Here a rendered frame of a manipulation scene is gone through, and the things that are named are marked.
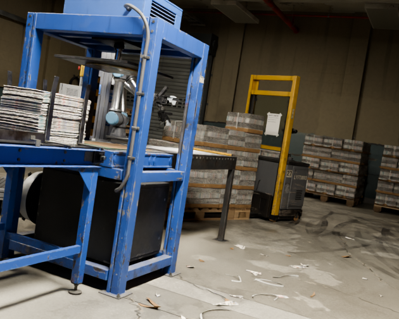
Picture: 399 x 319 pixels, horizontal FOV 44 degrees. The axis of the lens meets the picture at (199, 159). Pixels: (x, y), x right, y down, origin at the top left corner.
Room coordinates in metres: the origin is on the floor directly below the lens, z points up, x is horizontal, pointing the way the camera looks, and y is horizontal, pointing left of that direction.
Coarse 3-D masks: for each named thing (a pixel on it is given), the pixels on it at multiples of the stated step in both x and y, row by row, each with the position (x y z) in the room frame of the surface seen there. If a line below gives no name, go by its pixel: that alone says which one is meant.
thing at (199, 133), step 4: (180, 124) 5.22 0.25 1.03; (180, 128) 5.21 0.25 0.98; (200, 128) 5.28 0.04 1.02; (204, 128) 5.32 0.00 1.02; (176, 132) 5.25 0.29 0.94; (196, 132) 5.26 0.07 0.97; (200, 132) 5.30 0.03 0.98; (204, 132) 5.34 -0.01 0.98; (176, 136) 5.24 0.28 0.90; (196, 136) 5.26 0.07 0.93; (200, 136) 5.30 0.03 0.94; (196, 140) 5.26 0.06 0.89; (200, 140) 5.31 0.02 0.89
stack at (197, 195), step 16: (160, 144) 5.17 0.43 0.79; (176, 144) 5.08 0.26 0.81; (240, 160) 5.82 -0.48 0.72; (192, 176) 5.28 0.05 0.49; (208, 176) 5.46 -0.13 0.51; (224, 176) 5.65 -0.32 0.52; (192, 192) 5.32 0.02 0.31; (208, 192) 5.50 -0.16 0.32; (224, 192) 5.68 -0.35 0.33; (192, 208) 5.37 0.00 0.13; (208, 208) 5.61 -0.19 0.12
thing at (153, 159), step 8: (120, 144) 3.51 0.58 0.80; (112, 152) 2.72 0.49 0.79; (120, 152) 2.77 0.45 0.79; (152, 152) 3.22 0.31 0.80; (160, 152) 3.31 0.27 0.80; (104, 160) 2.74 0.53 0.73; (112, 160) 2.72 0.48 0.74; (120, 160) 2.80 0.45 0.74; (144, 160) 3.03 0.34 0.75; (152, 160) 3.11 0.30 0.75; (160, 160) 3.21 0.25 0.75; (168, 160) 3.31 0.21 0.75
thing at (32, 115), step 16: (16, 96) 2.50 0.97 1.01; (32, 96) 2.46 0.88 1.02; (48, 96) 2.46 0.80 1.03; (64, 96) 2.56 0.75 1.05; (0, 112) 2.54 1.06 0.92; (16, 112) 2.49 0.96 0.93; (32, 112) 2.45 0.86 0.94; (64, 112) 2.58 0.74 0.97; (80, 112) 2.70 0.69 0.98; (0, 128) 2.54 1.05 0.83; (16, 128) 2.49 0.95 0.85; (32, 128) 2.44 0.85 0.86; (64, 128) 2.60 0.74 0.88
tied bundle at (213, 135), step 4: (208, 128) 5.47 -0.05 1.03; (212, 128) 5.43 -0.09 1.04; (216, 128) 5.47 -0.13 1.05; (220, 128) 5.52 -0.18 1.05; (208, 132) 5.46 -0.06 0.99; (212, 132) 5.44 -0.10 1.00; (216, 132) 5.48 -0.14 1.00; (220, 132) 5.53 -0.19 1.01; (224, 132) 5.57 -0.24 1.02; (228, 132) 5.61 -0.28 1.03; (204, 136) 5.51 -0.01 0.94; (208, 136) 5.46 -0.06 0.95; (212, 136) 5.45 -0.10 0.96; (216, 136) 5.49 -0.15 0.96; (220, 136) 5.54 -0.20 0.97; (224, 136) 5.58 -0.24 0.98; (228, 136) 5.62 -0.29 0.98; (204, 140) 5.51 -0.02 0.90; (208, 140) 5.45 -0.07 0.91; (212, 140) 5.45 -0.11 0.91; (216, 140) 5.49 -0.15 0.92; (220, 140) 5.54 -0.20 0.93; (224, 140) 5.58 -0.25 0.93; (224, 144) 5.59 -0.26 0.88; (220, 148) 5.58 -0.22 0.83
